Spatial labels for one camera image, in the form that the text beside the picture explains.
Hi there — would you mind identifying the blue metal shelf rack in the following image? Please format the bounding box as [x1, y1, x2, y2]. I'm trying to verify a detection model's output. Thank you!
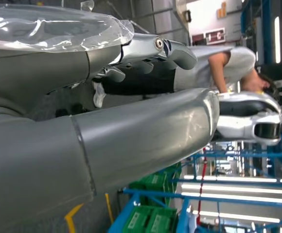
[107, 133, 282, 233]

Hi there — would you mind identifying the green plastic crate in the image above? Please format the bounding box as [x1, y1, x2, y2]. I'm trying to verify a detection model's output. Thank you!
[129, 162, 182, 207]
[122, 205, 178, 233]

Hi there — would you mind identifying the yellow floor tape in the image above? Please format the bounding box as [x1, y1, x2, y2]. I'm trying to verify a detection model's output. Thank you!
[64, 192, 115, 233]

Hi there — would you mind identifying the person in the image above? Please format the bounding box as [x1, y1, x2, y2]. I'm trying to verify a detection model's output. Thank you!
[93, 45, 279, 109]

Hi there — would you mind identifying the red and white sign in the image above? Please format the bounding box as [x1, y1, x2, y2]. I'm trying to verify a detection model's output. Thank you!
[205, 27, 227, 46]

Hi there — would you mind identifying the red strap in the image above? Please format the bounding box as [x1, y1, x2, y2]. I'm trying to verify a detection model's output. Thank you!
[195, 147, 209, 226]

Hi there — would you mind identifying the orange wall sign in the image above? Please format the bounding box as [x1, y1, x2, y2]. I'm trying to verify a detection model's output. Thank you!
[215, 0, 228, 20]

